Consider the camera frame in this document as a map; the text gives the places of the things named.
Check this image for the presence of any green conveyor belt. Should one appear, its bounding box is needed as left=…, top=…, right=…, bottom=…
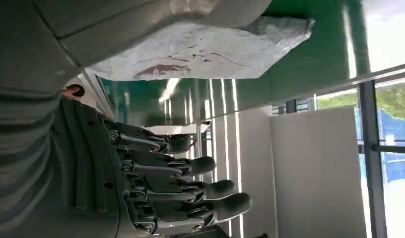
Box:
left=100, top=0, right=371, bottom=127

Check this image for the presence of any flat grey parcel red print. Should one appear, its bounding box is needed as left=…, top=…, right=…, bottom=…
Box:
left=85, top=15, right=316, bottom=81

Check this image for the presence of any black window frame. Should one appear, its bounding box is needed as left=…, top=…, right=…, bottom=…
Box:
left=271, top=61, right=405, bottom=238

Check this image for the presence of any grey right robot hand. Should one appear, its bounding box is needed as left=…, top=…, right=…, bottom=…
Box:
left=0, top=0, right=273, bottom=238

